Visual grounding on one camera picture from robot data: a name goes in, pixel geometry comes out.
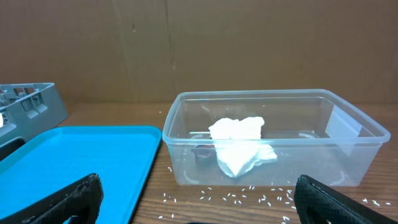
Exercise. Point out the grey dishwasher rack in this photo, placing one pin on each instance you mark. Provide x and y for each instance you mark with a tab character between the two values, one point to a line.
27	110

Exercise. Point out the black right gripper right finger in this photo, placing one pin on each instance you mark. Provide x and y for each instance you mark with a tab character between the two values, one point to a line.
318	203

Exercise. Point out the red snack wrapper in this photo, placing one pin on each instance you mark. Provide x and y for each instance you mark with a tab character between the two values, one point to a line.
203	153

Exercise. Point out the clear plastic bin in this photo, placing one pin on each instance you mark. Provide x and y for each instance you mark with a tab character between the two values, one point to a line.
313	132

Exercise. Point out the white napkin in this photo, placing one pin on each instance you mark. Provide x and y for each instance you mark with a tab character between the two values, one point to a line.
238	145

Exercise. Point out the teal plastic tray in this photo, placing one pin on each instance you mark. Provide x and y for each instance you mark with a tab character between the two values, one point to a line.
121	155

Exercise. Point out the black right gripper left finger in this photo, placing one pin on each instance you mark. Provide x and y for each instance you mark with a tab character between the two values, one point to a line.
77	203

